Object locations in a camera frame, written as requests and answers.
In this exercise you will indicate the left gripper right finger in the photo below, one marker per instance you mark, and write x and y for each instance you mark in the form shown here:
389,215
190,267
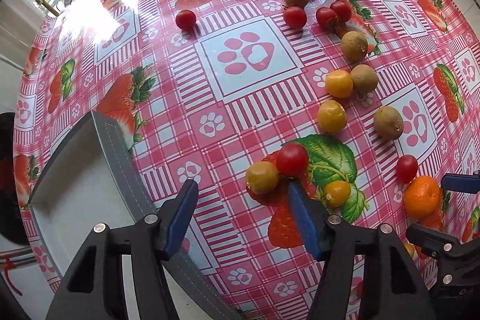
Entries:
311,218

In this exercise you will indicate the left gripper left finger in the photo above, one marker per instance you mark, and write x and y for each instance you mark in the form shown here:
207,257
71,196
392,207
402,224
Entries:
175,217

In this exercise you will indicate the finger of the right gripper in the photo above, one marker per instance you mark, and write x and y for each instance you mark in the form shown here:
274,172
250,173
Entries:
461,183
444,248

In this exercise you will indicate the small yellow tomato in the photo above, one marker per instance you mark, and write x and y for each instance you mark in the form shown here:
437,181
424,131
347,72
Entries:
410,249
336,193

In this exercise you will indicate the large orange mandarin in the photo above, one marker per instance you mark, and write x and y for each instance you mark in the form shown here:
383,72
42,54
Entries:
422,197

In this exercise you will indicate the yellow-brown tomato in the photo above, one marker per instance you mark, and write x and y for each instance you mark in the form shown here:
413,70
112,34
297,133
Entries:
262,177

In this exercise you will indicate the grey rectangular tray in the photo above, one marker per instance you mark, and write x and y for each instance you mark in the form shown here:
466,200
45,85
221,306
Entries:
98,224

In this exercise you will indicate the yellow tomato beside longan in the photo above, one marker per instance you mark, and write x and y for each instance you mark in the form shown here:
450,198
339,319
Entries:
339,84

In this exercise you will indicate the brown longan beside yellow tomato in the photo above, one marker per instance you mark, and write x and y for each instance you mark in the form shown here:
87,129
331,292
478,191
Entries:
364,78

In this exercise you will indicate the pink strawberry checkered tablecloth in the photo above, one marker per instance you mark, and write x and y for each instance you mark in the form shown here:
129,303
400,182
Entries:
206,103

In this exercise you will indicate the brown longan mid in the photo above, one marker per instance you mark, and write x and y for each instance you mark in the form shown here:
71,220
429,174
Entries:
354,46

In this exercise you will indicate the lone red cherry tomato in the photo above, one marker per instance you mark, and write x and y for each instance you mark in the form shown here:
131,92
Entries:
186,19

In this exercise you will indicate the red cherry tomato pair left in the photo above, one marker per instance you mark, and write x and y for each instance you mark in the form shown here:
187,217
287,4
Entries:
326,18

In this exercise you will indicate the red cherry tomato pair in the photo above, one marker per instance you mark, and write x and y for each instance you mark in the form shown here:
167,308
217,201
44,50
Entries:
342,10
326,18

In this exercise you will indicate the red cherry tomato centre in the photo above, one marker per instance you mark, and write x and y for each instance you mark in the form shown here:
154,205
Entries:
295,17

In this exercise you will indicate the red cherry tomato pair right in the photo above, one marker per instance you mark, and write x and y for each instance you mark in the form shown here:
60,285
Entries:
342,10

